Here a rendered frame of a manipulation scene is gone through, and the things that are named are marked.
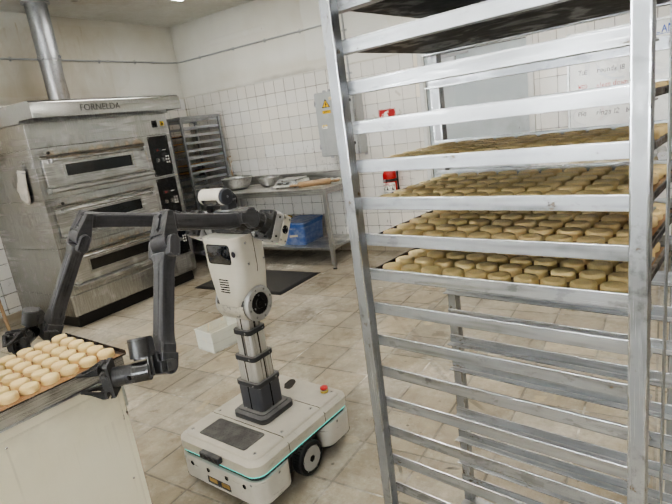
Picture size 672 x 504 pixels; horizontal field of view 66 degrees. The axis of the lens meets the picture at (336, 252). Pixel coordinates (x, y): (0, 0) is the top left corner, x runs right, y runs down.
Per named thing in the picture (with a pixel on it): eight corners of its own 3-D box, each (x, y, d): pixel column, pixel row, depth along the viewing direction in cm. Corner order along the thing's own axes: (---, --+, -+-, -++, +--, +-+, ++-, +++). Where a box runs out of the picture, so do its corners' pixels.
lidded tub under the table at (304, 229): (278, 245, 594) (274, 223, 587) (300, 235, 632) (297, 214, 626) (306, 245, 574) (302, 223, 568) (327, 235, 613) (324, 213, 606)
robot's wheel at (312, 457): (288, 450, 226) (298, 454, 223) (310, 429, 238) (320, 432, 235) (294, 480, 230) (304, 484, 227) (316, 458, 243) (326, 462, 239)
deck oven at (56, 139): (91, 333, 456) (27, 100, 407) (21, 321, 520) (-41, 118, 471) (215, 277, 582) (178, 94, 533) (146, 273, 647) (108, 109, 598)
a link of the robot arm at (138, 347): (179, 368, 154) (161, 370, 159) (172, 330, 154) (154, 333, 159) (145, 378, 144) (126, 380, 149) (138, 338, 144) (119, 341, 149)
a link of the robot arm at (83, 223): (79, 212, 189) (68, 206, 196) (77, 247, 192) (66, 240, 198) (186, 213, 223) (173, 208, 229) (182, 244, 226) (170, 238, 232)
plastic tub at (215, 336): (214, 354, 376) (210, 334, 372) (197, 348, 391) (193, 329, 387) (246, 338, 397) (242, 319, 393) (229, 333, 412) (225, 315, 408)
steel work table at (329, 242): (209, 264, 647) (193, 187, 623) (247, 249, 705) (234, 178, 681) (336, 270, 545) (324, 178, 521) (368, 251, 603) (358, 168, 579)
